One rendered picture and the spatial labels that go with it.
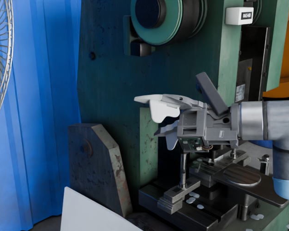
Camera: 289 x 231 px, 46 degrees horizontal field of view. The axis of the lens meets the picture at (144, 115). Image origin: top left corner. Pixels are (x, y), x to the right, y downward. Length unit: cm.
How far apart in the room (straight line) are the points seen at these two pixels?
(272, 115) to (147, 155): 69
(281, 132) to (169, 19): 39
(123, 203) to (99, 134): 27
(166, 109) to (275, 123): 20
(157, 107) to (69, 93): 150
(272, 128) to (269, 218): 67
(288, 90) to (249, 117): 79
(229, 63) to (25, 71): 127
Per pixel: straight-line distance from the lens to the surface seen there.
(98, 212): 140
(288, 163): 69
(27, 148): 209
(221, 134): 67
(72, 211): 153
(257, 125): 66
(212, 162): 131
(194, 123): 68
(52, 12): 203
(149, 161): 128
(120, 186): 129
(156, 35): 90
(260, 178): 123
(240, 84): 115
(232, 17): 91
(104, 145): 126
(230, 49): 97
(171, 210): 113
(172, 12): 86
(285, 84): 144
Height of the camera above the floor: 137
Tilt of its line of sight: 20 degrees down
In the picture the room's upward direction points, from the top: straight up
